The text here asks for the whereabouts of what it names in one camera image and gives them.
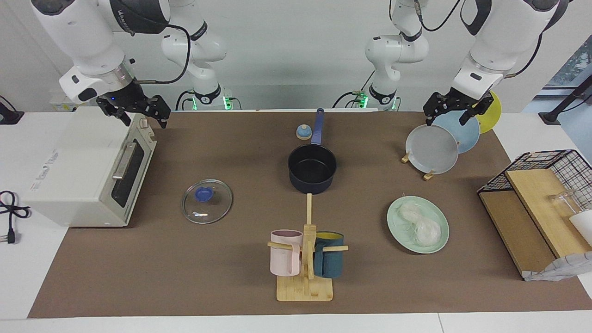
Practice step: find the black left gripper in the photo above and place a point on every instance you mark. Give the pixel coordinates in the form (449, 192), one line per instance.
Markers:
(458, 99)

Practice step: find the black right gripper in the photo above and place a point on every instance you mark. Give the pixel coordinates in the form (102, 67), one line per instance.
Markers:
(126, 99)

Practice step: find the glass lid with blue knob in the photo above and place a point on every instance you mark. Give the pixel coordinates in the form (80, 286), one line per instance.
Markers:
(208, 208)

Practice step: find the clear vermicelli packet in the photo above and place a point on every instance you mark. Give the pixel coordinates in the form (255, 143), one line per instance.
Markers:
(423, 229)

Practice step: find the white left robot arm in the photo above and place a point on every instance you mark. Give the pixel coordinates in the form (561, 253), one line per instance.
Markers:
(504, 37)

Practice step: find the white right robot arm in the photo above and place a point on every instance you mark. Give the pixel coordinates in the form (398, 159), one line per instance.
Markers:
(83, 32)

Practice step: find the light blue plate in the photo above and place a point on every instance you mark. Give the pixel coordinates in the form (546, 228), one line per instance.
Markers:
(467, 134)

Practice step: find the yellow plate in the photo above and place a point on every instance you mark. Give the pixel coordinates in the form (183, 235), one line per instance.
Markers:
(494, 115)

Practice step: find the grey plate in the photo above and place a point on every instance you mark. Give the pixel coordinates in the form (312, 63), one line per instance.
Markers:
(430, 150)

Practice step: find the wooden plate rack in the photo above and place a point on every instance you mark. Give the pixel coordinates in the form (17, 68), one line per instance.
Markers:
(429, 175)

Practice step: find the green plate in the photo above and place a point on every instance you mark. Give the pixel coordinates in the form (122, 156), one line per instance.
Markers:
(397, 229)

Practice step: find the white power strip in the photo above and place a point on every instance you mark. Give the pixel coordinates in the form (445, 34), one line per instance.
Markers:
(60, 105)

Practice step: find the white toaster oven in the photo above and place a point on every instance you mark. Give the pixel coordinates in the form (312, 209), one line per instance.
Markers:
(74, 166)

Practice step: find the black stand base with pole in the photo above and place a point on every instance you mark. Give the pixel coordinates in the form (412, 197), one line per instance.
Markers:
(562, 106)

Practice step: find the wooden shelf unit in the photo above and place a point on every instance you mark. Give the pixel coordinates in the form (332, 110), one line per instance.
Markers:
(532, 203)

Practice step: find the clear glass cup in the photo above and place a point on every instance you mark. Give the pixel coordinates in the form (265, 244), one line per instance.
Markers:
(566, 201)

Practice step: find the small blue wooden bell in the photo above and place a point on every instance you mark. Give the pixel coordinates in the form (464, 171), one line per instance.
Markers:
(303, 133)

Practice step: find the dark blue saucepan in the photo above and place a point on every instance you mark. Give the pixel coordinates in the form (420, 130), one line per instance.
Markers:
(312, 169)

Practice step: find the brown table mat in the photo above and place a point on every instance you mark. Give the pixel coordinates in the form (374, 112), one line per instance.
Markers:
(208, 259)

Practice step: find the white cup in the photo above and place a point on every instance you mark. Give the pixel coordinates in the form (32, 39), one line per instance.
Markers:
(583, 226)

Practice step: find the patterned white bag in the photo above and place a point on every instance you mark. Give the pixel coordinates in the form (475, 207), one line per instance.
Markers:
(555, 269)

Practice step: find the teal mug yellow inside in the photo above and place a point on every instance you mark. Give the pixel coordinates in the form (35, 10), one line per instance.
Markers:
(330, 261)

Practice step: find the pink mug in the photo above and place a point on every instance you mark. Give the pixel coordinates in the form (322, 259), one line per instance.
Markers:
(283, 259)

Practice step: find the wooden mug rack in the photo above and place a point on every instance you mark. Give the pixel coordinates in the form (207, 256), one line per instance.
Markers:
(305, 289)

